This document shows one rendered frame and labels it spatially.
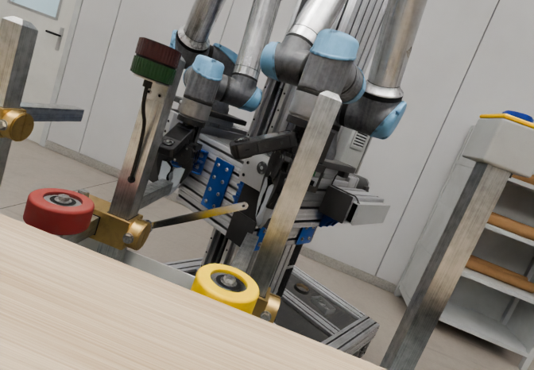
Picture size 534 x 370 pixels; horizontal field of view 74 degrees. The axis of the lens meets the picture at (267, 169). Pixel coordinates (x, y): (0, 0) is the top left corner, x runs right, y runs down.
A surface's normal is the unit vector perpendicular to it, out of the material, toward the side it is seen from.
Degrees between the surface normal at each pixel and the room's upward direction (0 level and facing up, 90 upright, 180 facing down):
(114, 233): 90
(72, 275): 0
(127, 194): 90
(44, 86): 90
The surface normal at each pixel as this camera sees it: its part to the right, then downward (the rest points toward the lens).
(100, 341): 0.35, -0.92
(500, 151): -0.10, 0.14
